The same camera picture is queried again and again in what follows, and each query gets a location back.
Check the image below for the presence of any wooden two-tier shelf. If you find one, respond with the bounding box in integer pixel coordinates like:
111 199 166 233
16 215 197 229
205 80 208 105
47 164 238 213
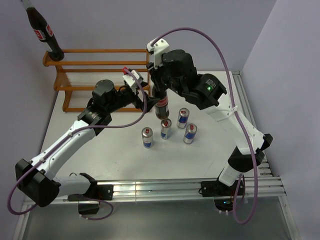
42 49 152 113

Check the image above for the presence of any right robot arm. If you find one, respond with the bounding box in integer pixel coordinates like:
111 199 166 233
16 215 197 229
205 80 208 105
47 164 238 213
147 49 273 195

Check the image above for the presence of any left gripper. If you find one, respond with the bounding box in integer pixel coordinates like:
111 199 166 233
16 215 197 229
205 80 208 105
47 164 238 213
106 81 160 114

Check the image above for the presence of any cola bottle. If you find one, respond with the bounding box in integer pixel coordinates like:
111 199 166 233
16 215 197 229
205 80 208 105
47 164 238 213
152 88 170 120
21 0 65 62

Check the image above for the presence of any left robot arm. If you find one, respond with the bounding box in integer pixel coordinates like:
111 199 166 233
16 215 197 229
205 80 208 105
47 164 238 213
15 79 159 207

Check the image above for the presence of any purple cable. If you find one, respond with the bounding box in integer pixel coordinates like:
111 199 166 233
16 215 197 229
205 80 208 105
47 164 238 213
149 26 260 225
6 69 151 222

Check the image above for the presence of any energy drink can front right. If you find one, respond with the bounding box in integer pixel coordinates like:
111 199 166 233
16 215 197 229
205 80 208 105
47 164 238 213
183 123 198 144

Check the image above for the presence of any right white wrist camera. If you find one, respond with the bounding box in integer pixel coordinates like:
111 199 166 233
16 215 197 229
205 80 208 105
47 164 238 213
146 38 170 69

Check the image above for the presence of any energy drink can far left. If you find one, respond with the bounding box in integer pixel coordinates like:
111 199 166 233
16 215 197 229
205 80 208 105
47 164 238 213
141 127 153 148

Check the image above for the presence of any aluminium rail frame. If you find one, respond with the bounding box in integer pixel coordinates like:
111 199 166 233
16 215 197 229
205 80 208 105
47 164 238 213
12 70 301 240

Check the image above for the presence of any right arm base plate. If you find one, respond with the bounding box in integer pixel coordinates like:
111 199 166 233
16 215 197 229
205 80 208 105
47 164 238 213
199 180 238 197

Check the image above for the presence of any energy drink can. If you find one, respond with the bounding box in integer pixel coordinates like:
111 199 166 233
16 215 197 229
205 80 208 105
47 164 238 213
141 127 153 148
183 123 198 144
160 118 172 140
177 107 190 129

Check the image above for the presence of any energy drink can rear right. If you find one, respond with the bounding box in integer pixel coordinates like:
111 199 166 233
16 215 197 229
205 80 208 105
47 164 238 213
177 107 190 129

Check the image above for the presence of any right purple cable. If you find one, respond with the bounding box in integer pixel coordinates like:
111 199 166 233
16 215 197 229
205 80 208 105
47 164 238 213
149 26 260 225

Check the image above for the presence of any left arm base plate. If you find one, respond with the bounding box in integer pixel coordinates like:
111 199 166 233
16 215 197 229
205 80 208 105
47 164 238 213
67 184 114 202

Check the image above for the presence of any energy drink can middle left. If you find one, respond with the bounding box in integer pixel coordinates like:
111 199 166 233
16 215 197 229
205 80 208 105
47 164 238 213
160 118 172 140

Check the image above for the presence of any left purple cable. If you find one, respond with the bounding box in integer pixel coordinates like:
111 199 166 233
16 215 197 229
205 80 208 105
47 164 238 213
6 69 151 222

